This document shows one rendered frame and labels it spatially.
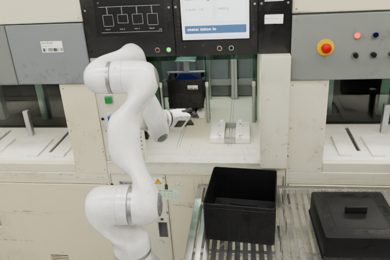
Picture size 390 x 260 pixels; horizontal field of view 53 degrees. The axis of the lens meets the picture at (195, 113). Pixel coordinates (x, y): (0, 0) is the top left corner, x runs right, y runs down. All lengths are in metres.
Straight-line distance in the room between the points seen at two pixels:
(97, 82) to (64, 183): 1.08
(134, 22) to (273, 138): 0.79
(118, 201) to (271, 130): 0.84
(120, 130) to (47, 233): 1.36
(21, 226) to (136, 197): 1.39
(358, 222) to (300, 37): 0.75
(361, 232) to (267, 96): 0.64
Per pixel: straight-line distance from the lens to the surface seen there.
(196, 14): 1.68
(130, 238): 1.28
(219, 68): 2.67
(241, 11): 1.67
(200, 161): 1.94
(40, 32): 1.89
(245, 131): 2.14
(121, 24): 1.75
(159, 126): 1.52
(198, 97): 2.34
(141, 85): 1.16
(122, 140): 1.17
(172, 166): 1.96
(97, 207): 1.21
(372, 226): 1.63
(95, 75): 1.20
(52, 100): 2.53
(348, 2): 1.72
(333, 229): 1.57
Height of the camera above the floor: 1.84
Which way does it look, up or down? 23 degrees down
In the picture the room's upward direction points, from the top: 3 degrees counter-clockwise
